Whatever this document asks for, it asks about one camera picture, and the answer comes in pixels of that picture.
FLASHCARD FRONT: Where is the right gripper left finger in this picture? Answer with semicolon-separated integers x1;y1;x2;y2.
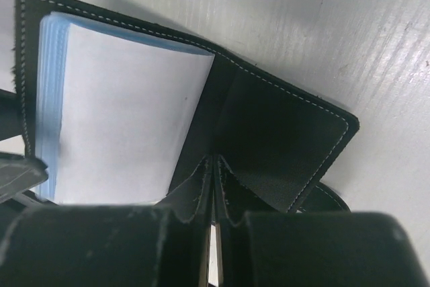
1;157;213;286

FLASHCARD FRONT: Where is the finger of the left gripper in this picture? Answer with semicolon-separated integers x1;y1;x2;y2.
1;90;48;203

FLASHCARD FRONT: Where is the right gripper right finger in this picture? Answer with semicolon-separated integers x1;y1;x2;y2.
213;156;429;286

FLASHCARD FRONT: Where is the black leather card holder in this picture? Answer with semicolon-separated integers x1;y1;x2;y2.
15;0;359;212

